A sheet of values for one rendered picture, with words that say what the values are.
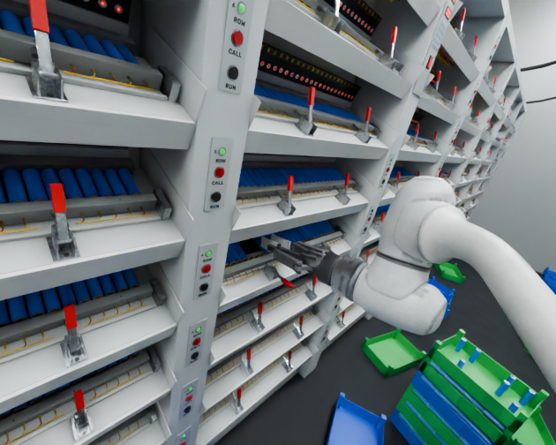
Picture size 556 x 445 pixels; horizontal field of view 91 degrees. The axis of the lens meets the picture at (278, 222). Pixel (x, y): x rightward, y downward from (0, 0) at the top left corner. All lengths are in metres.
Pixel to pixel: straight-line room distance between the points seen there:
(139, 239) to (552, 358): 0.53
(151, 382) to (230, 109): 0.59
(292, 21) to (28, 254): 0.50
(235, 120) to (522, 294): 0.45
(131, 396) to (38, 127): 0.54
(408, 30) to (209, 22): 0.73
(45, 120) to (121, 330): 0.36
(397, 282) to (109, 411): 0.60
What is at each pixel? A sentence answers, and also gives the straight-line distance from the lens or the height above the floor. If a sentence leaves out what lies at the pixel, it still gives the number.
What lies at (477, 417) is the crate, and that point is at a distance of 1.32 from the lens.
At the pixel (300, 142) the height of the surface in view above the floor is 1.10.
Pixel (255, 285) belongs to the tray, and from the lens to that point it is 0.71.
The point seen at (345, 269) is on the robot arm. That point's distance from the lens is 0.60.
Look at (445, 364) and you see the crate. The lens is 1.30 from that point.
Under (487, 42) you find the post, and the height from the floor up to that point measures 1.61.
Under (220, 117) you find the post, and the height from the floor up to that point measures 1.12.
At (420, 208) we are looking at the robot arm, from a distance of 0.53.
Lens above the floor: 1.16
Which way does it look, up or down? 23 degrees down
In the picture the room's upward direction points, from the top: 13 degrees clockwise
